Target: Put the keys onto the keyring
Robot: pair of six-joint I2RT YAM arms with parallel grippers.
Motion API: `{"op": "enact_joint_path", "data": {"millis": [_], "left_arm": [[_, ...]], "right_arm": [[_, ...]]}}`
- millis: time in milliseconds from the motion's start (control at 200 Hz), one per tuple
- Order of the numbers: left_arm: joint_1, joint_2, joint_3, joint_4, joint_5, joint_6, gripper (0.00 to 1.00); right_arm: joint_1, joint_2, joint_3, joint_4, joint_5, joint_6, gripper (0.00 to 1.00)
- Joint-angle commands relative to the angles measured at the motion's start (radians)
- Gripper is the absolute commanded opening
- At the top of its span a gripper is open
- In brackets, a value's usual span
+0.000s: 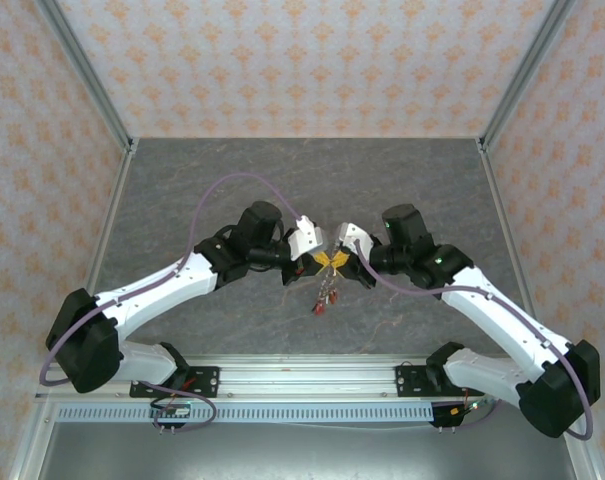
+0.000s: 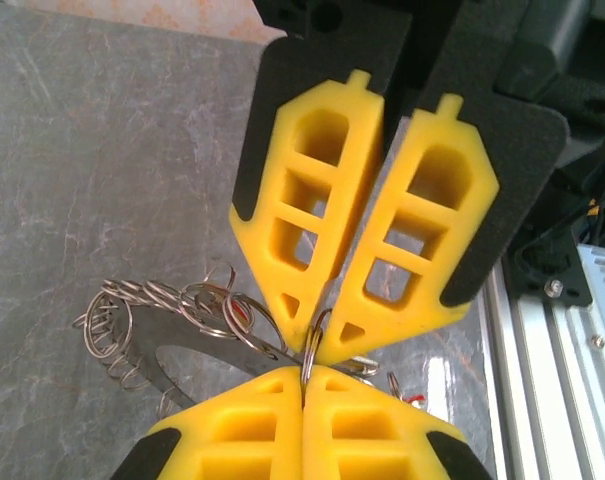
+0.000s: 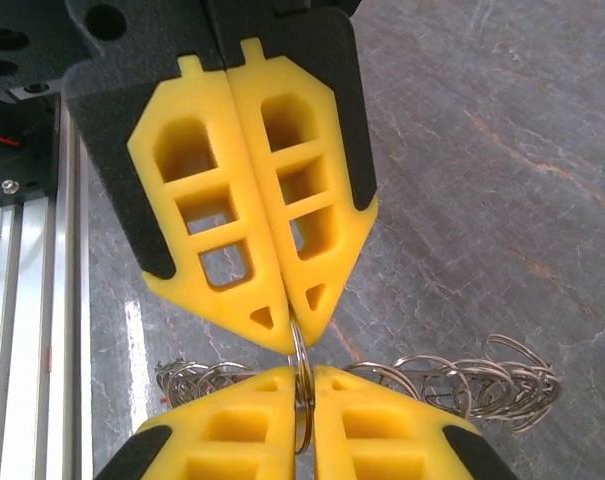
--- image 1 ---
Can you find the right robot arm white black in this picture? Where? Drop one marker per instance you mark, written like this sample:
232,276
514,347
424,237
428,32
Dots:
502,315

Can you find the small circuit board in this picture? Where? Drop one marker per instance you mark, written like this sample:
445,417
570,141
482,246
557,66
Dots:
456,411
174,411

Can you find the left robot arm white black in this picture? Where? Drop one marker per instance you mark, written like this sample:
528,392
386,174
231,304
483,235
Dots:
157,290

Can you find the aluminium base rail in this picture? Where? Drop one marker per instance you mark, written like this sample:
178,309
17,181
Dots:
307,380

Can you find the aluminium frame post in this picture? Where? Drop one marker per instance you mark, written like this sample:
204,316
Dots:
89,75
522,75

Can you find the aluminium side rail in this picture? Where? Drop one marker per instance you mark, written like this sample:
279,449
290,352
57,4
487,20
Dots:
108,225
505,225

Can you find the grey metal panel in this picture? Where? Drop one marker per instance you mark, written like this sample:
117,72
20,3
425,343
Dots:
307,455

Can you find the red key tag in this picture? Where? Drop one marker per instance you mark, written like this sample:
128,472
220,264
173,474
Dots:
334,297
319,310

